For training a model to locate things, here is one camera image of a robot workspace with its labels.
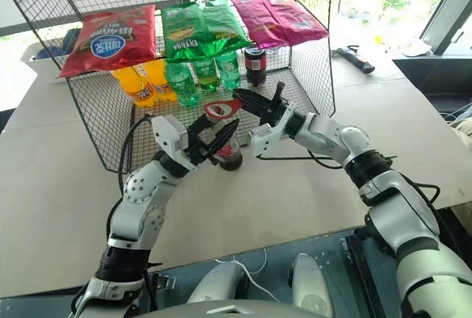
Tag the silver robot leg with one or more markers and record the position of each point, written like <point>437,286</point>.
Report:
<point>217,281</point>
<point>309,281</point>

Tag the blue bag in bin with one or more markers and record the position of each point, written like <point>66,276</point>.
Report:
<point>70,39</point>

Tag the black hand tool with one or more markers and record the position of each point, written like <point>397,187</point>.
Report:
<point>359,59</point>

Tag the magenta chips bag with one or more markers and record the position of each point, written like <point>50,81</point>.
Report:
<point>280,21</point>

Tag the glass bottle with dark drink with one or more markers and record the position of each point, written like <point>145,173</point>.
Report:
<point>232,159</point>

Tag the green soda bottle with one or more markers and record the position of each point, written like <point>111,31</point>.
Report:
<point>206,74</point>
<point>229,71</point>
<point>184,85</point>

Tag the black window frame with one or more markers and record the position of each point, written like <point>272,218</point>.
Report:
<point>448,8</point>

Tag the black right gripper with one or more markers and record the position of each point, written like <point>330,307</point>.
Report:
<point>276,111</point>

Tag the silver left robot leg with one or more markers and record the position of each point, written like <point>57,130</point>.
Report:
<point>217,281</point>

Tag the beige cloth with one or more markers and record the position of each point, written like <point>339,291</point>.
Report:
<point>464,131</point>

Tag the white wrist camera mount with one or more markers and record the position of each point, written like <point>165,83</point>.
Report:
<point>267,137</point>
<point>167,135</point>

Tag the dark cola bottle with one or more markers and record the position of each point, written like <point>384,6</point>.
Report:
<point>255,65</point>

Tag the white plastic bin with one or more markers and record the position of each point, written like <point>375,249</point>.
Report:
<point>35,58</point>

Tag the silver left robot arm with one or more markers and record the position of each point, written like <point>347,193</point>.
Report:
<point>136,218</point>

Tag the silver right robot leg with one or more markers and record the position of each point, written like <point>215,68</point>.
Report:
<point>309,281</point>

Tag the green chips bag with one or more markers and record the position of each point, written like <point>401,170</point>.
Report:
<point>199,30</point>

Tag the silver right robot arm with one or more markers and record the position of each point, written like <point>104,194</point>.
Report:
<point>402,218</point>

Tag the red chips bag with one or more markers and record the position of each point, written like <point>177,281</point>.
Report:
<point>110,43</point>

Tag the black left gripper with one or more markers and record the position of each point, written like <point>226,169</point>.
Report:
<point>197,150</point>

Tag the orange soda bottle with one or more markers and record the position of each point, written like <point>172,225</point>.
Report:
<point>138,91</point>
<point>160,80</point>

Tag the grey robot torso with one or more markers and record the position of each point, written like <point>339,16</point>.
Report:
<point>221,310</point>

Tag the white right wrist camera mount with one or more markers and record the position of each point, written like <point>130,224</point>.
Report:
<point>267,137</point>

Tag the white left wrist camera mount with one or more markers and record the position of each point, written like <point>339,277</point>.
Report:
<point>167,135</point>

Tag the red bottle opener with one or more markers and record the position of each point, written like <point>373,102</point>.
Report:
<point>231,106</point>

